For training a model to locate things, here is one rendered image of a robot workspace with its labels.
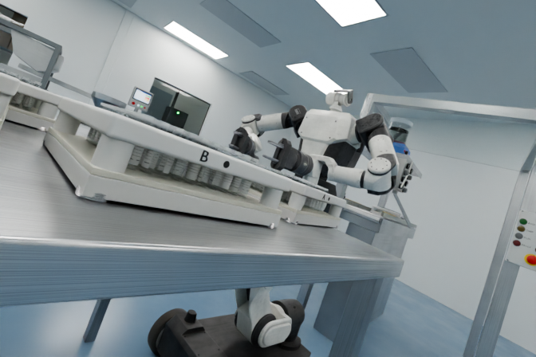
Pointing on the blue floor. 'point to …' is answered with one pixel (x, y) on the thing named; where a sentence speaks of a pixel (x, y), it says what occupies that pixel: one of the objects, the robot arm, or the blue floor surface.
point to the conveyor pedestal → (333, 303)
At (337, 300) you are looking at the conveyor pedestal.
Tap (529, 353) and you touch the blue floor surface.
